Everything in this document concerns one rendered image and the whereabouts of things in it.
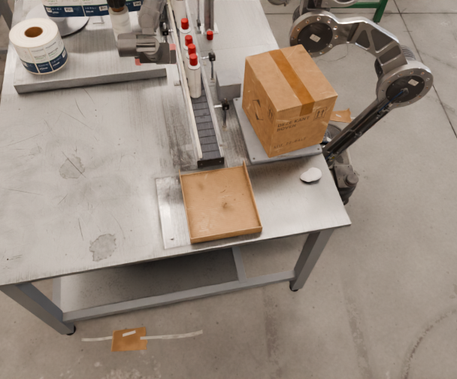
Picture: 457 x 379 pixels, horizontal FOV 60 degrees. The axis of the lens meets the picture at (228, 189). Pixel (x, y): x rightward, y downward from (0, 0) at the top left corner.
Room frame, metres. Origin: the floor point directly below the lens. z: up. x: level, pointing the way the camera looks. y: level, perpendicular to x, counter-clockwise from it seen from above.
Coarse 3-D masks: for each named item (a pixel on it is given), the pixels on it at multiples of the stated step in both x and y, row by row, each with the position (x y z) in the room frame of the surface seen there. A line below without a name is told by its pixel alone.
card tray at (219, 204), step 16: (192, 176) 0.89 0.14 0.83; (208, 176) 0.89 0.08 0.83; (224, 176) 0.89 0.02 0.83; (240, 176) 0.90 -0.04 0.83; (192, 192) 0.81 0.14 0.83; (208, 192) 0.82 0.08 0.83; (224, 192) 0.82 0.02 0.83; (240, 192) 0.82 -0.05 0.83; (192, 208) 0.74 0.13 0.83; (208, 208) 0.74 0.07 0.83; (224, 208) 0.75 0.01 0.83; (240, 208) 0.75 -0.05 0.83; (256, 208) 0.73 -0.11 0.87; (192, 224) 0.67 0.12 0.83; (208, 224) 0.68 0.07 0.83; (224, 224) 0.68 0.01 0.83; (240, 224) 0.68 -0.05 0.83; (256, 224) 0.69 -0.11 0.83; (192, 240) 0.60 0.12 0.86; (208, 240) 0.61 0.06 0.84
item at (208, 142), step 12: (180, 48) 1.59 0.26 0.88; (204, 96) 1.28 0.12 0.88; (192, 108) 1.20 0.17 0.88; (204, 108) 1.21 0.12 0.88; (204, 120) 1.14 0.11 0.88; (204, 132) 1.07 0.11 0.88; (204, 144) 1.01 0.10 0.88; (216, 144) 1.01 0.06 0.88; (204, 156) 0.95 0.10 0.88; (216, 156) 0.95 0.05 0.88
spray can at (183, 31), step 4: (180, 20) 1.51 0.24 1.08; (184, 20) 1.51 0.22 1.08; (188, 20) 1.51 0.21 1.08; (184, 24) 1.50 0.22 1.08; (188, 24) 1.51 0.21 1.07; (180, 28) 1.51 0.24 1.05; (184, 28) 1.50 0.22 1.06; (188, 28) 1.51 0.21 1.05; (180, 32) 1.50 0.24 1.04; (184, 32) 1.49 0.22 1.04; (188, 32) 1.49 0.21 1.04; (180, 36) 1.50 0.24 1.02; (184, 36) 1.49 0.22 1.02; (180, 40) 1.50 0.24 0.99; (184, 40) 1.49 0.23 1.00; (180, 44) 1.51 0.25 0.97
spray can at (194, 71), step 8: (192, 56) 1.28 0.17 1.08; (192, 64) 1.27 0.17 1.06; (192, 72) 1.26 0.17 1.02; (200, 72) 1.28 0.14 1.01; (192, 80) 1.26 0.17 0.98; (200, 80) 1.28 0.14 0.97; (192, 88) 1.26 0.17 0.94; (200, 88) 1.28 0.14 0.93; (192, 96) 1.26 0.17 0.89; (200, 96) 1.27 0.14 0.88
